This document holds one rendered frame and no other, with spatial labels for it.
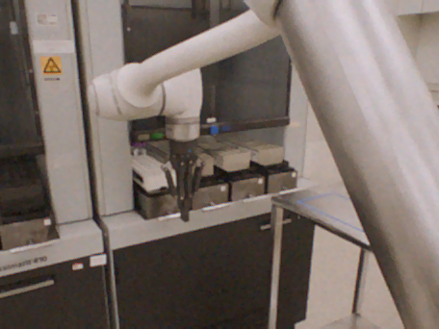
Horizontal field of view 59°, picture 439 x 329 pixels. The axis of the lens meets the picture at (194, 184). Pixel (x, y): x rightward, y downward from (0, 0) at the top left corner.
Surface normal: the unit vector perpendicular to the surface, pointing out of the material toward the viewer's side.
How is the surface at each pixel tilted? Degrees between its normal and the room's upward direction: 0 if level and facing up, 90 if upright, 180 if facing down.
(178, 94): 88
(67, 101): 90
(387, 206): 85
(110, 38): 90
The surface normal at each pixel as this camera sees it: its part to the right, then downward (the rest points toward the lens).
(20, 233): 0.47, 0.28
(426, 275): -0.69, 0.07
